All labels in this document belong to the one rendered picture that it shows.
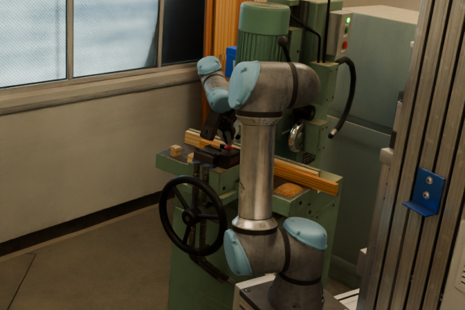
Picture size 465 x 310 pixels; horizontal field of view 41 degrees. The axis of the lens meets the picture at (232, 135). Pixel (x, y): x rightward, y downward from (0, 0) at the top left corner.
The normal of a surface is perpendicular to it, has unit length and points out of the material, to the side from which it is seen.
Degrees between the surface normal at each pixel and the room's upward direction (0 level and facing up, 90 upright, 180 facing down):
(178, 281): 90
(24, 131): 90
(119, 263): 0
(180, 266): 90
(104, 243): 0
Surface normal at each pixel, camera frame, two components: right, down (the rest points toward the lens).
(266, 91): 0.29, 0.15
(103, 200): 0.73, 0.29
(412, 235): -0.85, 0.11
